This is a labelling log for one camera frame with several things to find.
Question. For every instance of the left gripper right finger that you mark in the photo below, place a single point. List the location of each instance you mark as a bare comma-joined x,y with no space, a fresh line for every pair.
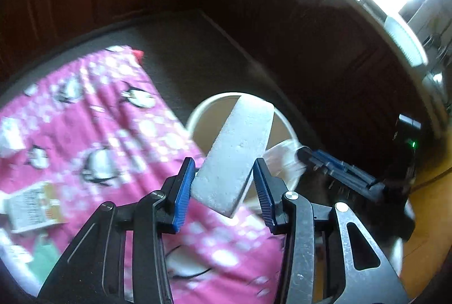
288,214

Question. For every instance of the dark wooden kitchen cabinets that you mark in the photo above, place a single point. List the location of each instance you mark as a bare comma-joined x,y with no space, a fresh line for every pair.
32,28

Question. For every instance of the white round trash bin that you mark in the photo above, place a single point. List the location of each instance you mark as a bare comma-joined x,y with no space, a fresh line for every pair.
206,121

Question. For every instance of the small white foam cube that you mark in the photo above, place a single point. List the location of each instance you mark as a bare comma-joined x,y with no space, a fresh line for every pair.
11,139

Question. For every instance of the white paper towel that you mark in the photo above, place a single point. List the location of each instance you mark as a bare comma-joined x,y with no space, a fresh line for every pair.
283,163

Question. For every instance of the white foam block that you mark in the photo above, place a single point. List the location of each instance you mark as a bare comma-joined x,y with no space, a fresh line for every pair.
225,176

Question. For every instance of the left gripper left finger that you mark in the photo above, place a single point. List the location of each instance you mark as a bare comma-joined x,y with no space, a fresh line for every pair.
161,212

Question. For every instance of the pink penguin tablecloth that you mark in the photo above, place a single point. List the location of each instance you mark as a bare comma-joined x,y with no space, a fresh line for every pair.
98,130

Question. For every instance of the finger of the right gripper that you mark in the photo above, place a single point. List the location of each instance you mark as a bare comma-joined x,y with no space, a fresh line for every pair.
350,176

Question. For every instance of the green white medicine box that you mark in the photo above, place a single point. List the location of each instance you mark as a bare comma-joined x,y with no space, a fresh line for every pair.
33,208

